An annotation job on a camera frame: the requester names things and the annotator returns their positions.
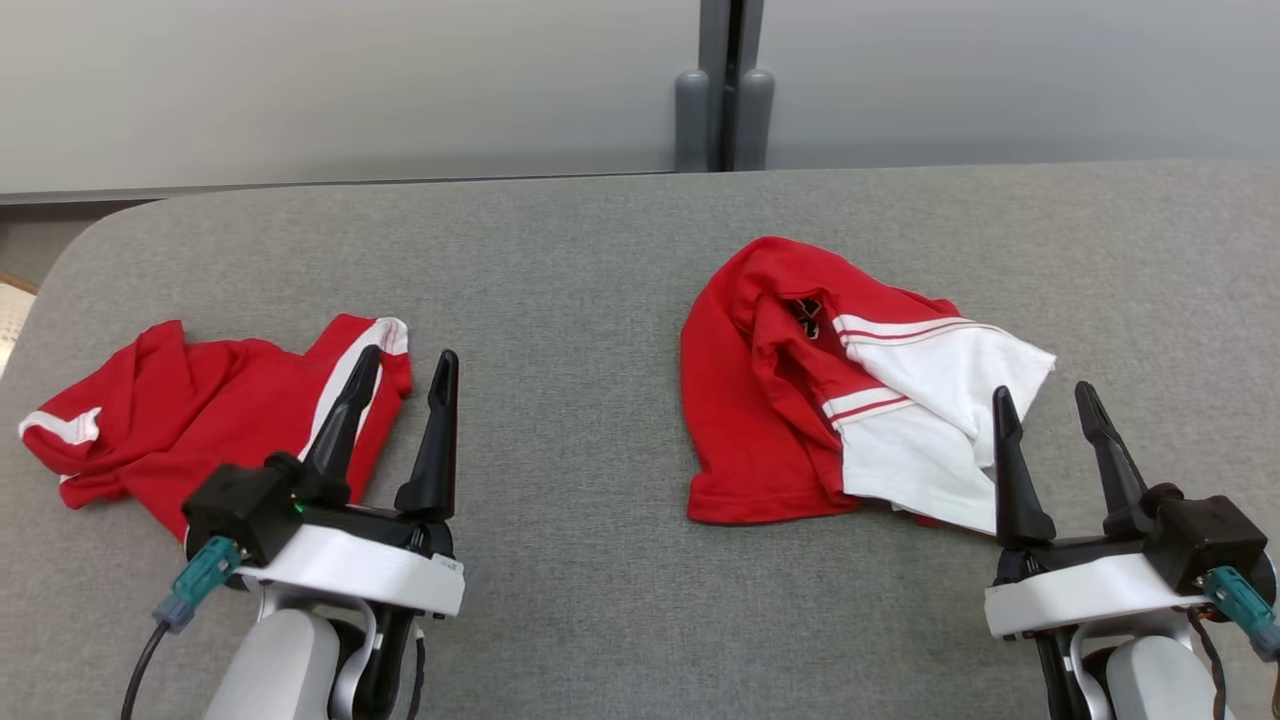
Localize grey partition foot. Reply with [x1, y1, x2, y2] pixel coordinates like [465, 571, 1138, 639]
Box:
[674, 68, 712, 173]
[734, 68, 776, 171]

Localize beige woven object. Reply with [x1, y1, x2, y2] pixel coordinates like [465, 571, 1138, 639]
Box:
[0, 274, 40, 377]

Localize thin dark right arm cable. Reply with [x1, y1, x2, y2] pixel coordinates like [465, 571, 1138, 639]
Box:
[1188, 608, 1230, 720]

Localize red white basketball shorts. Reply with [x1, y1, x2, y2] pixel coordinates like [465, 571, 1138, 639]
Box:
[18, 314, 413, 541]

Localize teal cable connector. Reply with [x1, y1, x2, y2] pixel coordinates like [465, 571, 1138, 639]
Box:
[1202, 566, 1280, 662]
[153, 536, 244, 634]

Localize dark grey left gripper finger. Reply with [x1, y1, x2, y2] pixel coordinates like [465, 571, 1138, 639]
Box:
[302, 345, 383, 505]
[395, 350, 461, 523]

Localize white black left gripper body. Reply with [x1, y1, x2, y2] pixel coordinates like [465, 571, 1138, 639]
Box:
[243, 500, 467, 618]

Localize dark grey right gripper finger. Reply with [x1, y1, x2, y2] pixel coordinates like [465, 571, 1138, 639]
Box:
[992, 386, 1057, 548]
[1075, 381, 1152, 539]

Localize red white basketball jersey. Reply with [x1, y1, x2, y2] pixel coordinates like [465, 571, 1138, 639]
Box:
[680, 236, 1057, 536]

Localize grey double partition post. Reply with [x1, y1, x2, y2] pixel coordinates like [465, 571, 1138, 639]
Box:
[698, 0, 767, 171]

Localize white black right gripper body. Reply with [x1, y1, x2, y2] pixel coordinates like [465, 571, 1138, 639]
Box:
[985, 530, 1201, 641]

